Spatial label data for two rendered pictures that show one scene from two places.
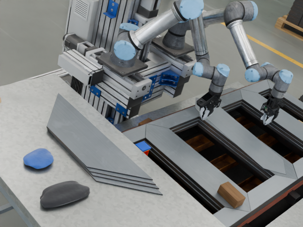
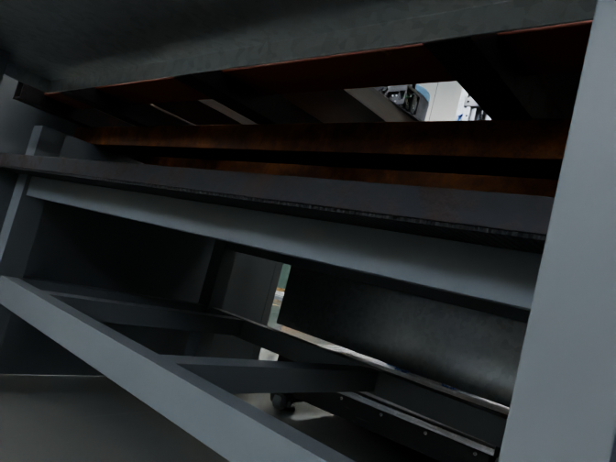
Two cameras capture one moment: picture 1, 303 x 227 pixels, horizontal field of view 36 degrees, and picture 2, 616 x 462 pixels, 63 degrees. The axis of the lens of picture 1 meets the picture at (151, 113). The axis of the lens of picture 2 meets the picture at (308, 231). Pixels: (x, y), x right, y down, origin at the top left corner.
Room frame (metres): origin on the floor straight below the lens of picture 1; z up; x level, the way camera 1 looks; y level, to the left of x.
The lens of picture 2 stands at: (2.26, -1.62, 0.47)
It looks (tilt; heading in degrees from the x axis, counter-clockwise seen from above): 5 degrees up; 95
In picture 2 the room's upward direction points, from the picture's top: 14 degrees clockwise
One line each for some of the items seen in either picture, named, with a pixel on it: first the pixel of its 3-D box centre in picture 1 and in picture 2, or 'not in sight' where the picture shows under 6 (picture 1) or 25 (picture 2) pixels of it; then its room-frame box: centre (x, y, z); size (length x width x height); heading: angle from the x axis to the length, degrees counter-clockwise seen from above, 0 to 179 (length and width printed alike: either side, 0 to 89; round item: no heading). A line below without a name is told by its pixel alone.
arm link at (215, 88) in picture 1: (216, 86); not in sight; (2.30, -0.30, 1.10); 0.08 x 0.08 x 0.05
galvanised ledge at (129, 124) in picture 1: (193, 110); not in sight; (2.68, -0.27, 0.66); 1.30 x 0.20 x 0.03; 143
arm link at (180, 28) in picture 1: (181, 20); not in sight; (2.80, -0.01, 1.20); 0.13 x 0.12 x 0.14; 135
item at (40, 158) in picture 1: (39, 158); not in sight; (1.35, 0.37, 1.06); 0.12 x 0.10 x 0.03; 157
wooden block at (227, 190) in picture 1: (231, 194); not in sight; (1.68, -0.47, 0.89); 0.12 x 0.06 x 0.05; 48
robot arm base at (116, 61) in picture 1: (124, 53); not in sight; (2.38, 0.25, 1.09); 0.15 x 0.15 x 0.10
